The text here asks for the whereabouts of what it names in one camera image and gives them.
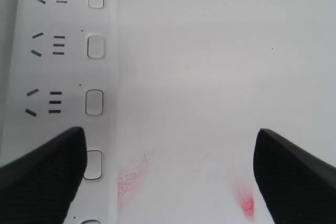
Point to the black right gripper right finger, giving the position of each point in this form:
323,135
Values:
296,186

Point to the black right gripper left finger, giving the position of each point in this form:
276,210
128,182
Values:
40,186

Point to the white power strip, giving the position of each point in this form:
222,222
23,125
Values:
64,73

